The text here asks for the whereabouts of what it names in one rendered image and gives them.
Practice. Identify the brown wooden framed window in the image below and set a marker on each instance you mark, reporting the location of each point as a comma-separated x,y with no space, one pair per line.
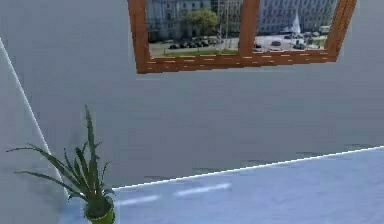
248,40

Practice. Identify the green spiky house plant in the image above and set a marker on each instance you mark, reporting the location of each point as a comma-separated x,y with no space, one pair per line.
87,173

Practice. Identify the green plant pot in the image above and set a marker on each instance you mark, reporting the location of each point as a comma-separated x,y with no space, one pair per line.
107,216

